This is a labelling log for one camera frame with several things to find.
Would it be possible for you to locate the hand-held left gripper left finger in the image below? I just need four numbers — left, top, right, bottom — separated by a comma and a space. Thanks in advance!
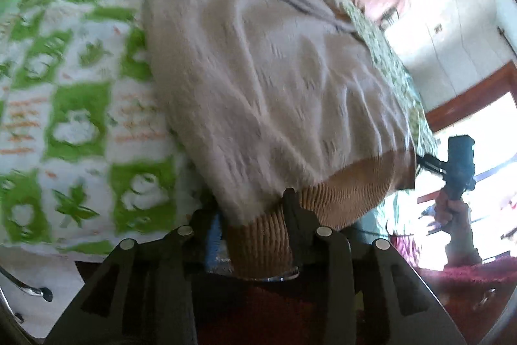
44, 209, 224, 345

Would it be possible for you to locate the green white printed blanket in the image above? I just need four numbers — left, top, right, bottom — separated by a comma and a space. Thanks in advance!
0, 0, 442, 256

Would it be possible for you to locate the person's right forearm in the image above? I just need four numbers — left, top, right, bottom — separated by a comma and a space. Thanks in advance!
443, 224, 484, 270

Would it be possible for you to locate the person's maroon fuzzy clothing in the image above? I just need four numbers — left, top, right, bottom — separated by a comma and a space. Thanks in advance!
195, 234, 517, 345

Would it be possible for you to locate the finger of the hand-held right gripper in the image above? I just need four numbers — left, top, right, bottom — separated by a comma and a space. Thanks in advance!
417, 153, 449, 175

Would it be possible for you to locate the person's right hand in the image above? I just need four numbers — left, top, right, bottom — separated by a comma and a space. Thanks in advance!
433, 190, 471, 233

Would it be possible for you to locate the beige knitted sweater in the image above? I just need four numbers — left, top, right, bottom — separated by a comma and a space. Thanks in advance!
142, 0, 417, 278

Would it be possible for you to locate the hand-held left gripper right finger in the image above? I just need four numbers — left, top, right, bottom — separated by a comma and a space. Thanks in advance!
281, 189, 466, 345

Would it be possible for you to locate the chrome metal tube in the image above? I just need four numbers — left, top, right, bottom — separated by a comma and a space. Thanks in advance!
0, 266, 54, 303

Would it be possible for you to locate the brown wooden door frame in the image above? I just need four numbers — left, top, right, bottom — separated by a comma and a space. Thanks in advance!
425, 60, 517, 132

